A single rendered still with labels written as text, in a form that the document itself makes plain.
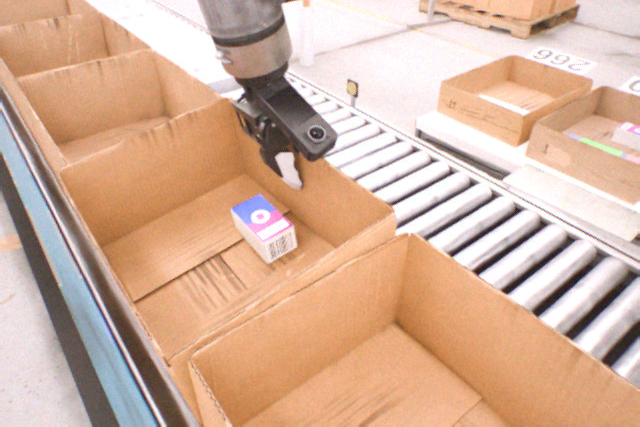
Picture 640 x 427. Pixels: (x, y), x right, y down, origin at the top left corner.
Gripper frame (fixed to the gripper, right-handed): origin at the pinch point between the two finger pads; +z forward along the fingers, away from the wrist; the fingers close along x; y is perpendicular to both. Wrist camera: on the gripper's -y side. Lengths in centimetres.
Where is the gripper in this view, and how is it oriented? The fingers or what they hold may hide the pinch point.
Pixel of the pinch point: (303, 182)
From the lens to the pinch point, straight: 72.1
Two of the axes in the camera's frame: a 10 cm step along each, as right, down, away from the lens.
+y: -6.1, -4.6, 6.5
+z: 2.0, 7.0, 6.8
